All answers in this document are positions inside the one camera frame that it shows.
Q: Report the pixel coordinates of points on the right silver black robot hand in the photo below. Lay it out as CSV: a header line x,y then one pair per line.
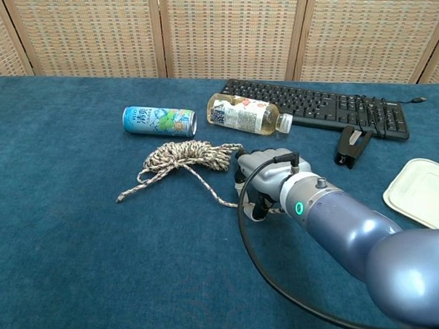
x,y
266,170

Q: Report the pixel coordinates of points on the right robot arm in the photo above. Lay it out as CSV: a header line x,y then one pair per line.
x,y
365,236

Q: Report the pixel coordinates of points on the tea bottle with white cap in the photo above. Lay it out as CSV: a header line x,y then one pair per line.
x,y
243,114

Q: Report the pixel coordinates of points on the black computer keyboard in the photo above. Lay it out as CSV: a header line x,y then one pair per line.
x,y
309,103

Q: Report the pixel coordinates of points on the black stapler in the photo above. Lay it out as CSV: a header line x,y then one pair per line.
x,y
351,148

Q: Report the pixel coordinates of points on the blue drink can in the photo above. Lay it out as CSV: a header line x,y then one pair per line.
x,y
157,121

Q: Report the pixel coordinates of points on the white plastic container lid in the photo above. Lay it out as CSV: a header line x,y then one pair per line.
x,y
422,191

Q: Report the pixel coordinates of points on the blue table mat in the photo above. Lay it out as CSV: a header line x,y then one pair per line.
x,y
92,239

